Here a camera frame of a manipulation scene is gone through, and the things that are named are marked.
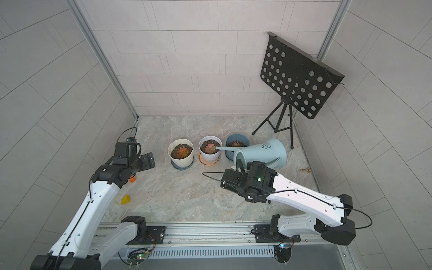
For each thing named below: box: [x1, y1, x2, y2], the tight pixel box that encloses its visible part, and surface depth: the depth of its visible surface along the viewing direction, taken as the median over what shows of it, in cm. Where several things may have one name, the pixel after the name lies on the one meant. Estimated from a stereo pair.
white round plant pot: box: [198, 135, 223, 162], surface depth 93 cm
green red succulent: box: [226, 140, 247, 147], surface depth 95 cm
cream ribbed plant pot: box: [167, 138, 195, 169], surface depth 90 cm
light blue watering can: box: [215, 137, 288, 169], surface depth 70 cm
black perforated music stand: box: [251, 32, 345, 150], surface depth 75 cm
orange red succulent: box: [176, 146, 189, 159], surface depth 89 cm
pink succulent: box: [204, 143, 217, 155], surface depth 91 cm
